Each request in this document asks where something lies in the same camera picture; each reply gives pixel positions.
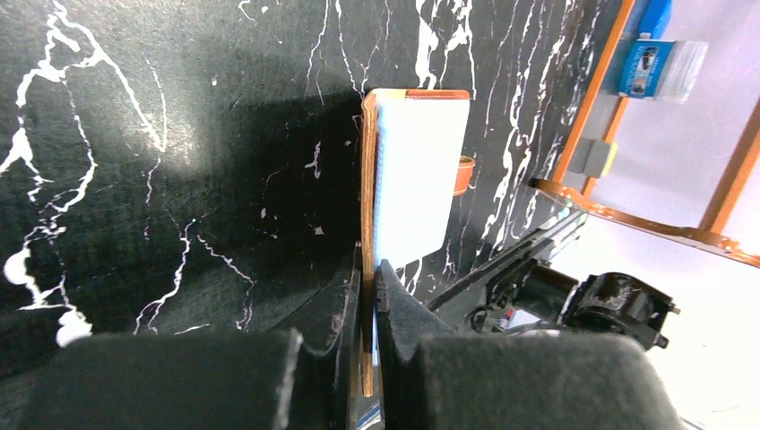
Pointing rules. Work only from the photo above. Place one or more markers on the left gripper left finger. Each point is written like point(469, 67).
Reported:
point(303, 373)

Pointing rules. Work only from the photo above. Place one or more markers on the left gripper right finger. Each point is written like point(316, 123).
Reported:
point(435, 378)

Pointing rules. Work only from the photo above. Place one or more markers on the brown leather card holder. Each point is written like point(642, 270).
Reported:
point(410, 158)

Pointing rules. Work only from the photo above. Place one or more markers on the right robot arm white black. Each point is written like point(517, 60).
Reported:
point(612, 302)

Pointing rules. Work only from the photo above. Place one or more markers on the orange wooden tiered rack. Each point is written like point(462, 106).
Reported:
point(683, 189)

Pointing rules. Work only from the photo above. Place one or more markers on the grey yellow sponge block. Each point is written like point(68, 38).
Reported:
point(599, 158)

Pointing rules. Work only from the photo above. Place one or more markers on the blue white packet on rack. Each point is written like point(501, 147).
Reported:
point(662, 70)

